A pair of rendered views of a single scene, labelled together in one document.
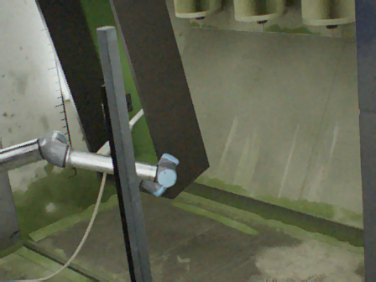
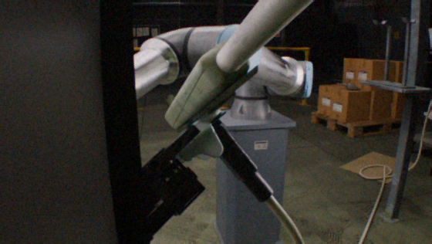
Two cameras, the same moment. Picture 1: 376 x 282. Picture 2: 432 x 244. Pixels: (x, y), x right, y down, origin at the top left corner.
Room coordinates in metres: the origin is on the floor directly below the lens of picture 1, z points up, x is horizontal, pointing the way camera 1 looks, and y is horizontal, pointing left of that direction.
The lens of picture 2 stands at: (3.77, 0.05, 0.94)
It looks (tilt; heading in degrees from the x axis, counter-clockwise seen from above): 13 degrees down; 120
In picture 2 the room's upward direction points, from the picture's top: straight up
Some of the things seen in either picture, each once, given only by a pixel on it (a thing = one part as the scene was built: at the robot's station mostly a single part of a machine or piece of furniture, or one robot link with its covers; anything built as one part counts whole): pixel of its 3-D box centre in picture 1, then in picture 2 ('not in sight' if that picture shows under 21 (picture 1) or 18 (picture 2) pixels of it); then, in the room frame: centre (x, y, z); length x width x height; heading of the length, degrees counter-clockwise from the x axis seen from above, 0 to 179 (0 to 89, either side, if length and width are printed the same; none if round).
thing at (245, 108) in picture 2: not in sight; (251, 105); (3.25, 1.27, 0.69); 0.19 x 0.19 x 0.10
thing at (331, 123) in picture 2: not in sight; (364, 120); (3.68, 4.15, 0.07); 1.20 x 0.80 x 0.14; 49
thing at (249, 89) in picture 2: not in sight; (253, 75); (3.26, 1.27, 0.83); 0.17 x 0.15 x 0.18; 1
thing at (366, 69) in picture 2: not in sight; (375, 74); (3.76, 4.04, 0.69); 0.38 x 0.29 x 0.36; 44
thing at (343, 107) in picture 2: not in sight; (349, 104); (3.49, 3.76, 0.32); 0.38 x 0.29 x 0.36; 49
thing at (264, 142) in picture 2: not in sight; (248, 180); (3.25, 1.27, 0.32); 0.31 x 0.31 x 0.64; 42
